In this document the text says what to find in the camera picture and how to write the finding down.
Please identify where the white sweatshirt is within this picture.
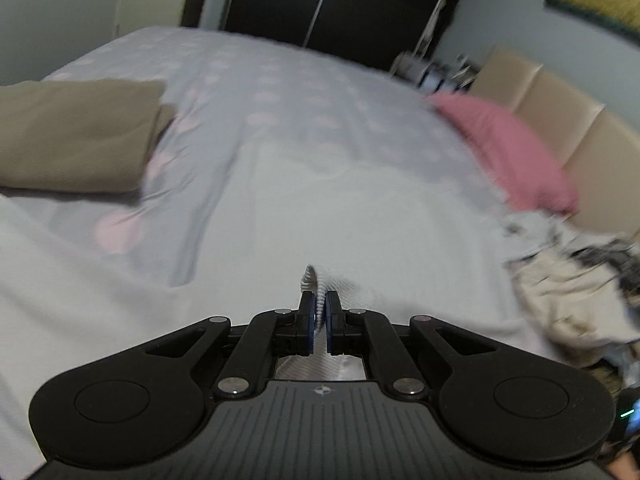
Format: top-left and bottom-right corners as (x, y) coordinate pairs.
(1, 143), (550, 479)

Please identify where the cream knit garment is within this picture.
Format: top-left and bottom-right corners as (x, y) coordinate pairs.
(512, 248), (639, 351)

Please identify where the pink pillow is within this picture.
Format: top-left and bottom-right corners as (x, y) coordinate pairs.
(427, 92), (579, 214)

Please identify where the grey pink polka-dot bedspread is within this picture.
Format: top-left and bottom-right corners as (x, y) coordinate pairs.
(11, 26), (503, 286)

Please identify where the folded beige garment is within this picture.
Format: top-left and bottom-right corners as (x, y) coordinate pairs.
(1, 79), (177, 194)

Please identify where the white bedside table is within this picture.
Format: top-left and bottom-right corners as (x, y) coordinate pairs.
(390, 51), (480, 94)

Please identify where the dark floral patterned garment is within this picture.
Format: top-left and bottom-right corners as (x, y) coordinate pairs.
(499, 209), (640, 291)

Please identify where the cream padded headboard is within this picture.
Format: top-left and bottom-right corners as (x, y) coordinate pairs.
(470, 47), (640, 240)

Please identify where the black sliding wardrobe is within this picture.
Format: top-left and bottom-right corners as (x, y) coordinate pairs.
(181, 0), (459, 70)

